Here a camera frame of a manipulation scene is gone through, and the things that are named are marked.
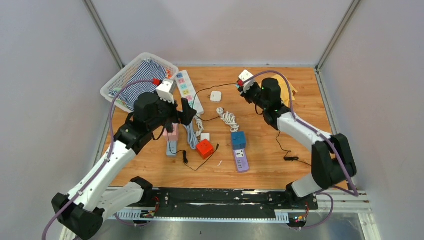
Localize purple power bank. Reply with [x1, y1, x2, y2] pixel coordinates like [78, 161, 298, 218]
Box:
[233, 149, 250, 173]

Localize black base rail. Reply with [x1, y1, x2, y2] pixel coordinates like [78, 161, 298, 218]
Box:
[131, 187, 319, 222]

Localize light blue coiled cable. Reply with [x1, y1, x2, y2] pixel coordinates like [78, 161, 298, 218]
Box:
[183, 122, 199, 151]

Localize white adapter with coiled cable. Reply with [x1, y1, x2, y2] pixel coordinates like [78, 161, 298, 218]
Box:
[216, 107, 240, 133]

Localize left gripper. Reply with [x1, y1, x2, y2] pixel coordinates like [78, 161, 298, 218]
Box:
[148, 90, 196, 132]

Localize yellow cloth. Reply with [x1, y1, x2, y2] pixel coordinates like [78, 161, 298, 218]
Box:
[272, 74, 298, 108]

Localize white colourful power strip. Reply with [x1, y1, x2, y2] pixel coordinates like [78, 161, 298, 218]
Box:
[175, 70, 204, 115]

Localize small white charger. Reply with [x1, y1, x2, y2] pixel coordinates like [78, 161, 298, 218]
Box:
[200, 133, 211, 142]

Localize blue cube socket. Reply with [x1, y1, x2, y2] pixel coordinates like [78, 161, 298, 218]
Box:
[230, 131, 247, 150]

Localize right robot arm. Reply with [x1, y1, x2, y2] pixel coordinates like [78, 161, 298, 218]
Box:
[237, 78, 357, 209]

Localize white plastic basket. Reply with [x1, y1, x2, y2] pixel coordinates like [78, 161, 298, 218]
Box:
[100, 52, 179, 113]

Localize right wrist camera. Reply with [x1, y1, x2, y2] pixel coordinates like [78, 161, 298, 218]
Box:
[237, 69, 255, 88]

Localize red cube socket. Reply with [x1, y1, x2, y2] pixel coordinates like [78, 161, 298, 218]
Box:
[196, 139, 215, 160]

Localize striped cloth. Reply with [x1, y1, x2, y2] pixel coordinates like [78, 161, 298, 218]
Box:
[115, 59, 168, 112]

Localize long black cable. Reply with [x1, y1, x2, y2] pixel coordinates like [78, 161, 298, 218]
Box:
[191, 82, 240, 123]

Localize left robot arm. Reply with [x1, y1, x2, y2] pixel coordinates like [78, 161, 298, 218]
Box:
[51, 92, 197, 240]

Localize pink cube socket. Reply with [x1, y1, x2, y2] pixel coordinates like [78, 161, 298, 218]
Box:
[162, 123, 179, 142]

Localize white square adapter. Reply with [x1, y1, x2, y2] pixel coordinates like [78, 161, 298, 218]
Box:
[208, 91, 223, 103]

